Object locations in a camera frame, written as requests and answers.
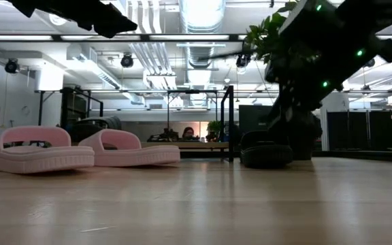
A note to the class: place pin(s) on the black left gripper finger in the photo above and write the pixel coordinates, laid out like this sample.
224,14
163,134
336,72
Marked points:
111,24

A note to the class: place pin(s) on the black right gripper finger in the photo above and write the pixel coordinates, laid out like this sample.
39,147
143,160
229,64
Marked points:
281,120

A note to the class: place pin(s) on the black slide sandal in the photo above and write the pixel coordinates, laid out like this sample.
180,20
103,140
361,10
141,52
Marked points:
267,154
94,126

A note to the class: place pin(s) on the pink slide sandal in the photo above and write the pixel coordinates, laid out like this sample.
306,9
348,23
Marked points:
39,160
131,156

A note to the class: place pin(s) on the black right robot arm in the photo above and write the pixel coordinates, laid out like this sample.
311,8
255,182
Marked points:
335,34

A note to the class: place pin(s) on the black background cabinet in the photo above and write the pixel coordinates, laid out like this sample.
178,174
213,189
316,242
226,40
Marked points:
254,117

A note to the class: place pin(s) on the black ceiling spotlight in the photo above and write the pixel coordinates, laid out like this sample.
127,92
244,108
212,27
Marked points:
11,65
127,60
242,60

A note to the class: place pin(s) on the green plant in black pot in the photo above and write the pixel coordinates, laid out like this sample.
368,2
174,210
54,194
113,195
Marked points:
260,37

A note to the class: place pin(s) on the small background plant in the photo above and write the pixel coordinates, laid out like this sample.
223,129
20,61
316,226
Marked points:
214,129

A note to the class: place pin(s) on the person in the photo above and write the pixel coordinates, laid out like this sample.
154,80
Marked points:
188,133

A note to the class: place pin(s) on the black partition wall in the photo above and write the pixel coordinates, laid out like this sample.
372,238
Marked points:
359,131

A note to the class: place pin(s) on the wooden shelf black metal frame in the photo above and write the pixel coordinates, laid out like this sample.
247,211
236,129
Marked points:
196,145

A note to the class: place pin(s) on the silver ceiling air duct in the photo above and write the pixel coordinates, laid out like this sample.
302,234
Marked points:
201,20

